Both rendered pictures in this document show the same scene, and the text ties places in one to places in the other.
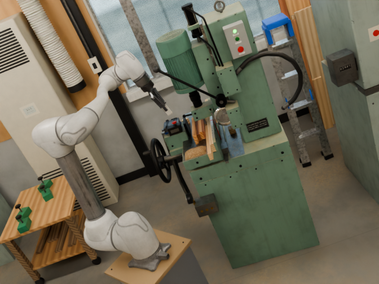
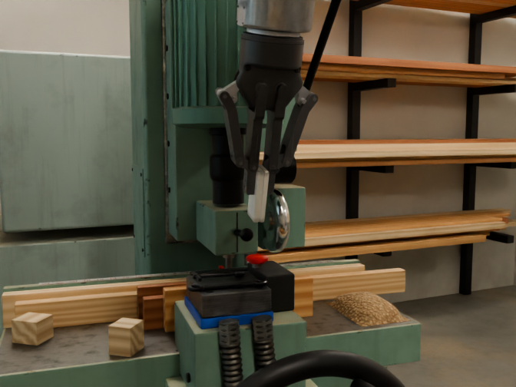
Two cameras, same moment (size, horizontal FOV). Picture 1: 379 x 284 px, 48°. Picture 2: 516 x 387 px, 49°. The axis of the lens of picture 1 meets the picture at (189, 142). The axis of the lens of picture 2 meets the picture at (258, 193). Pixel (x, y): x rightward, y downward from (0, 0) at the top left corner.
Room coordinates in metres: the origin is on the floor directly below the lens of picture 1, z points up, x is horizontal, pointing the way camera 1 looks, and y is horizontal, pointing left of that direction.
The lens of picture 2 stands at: (2.64, 0.68, 1.19)
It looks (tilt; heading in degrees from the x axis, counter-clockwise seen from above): 6 degrees down; 241
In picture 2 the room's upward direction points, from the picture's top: straight up
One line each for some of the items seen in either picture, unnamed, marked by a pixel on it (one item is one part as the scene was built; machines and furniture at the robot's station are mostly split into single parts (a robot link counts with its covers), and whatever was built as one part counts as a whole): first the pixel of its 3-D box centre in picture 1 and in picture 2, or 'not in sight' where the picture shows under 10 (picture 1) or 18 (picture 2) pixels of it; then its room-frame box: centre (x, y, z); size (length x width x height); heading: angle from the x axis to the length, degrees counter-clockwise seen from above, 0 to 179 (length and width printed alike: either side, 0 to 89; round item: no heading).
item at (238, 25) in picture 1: (237, 39); not in sight; (2.05, -0.42, 1.40); 0.10 x 0.06 x 0.16; 80
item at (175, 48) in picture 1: (180, 61); (227, 28); (2.25, -0.13, 1.35); 0.18 x 0.18 x 0.31
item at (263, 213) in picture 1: (254, 194); not in sight; (2.23, -0.25, 0.35); 0.58 x 0.45 x 0.71; 80
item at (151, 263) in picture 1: (150, 252); not in sight; (1.75, 0.41, 0.65); 0.22 x 0.18 x 0.06; 49
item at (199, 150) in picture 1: (194, 150); (365, 302); (2.06, -0.01, 0.91); 0.12 x 0.09 x 0.03; 80
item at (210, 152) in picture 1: (207, 128); (230, 296); (2.25, -0.13, 0.92); 0.65 x 0.02 x 0.04; 170
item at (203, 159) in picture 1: (193, 137); (220, 352); (2.31, -0.03, 0.87); 0.61 x 0.30 x 0.06; 170
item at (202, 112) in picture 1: (204, 111); (226, 229); (2.24, -0.15, 1.03); 0.14 x 0.07 x 0.09; 80
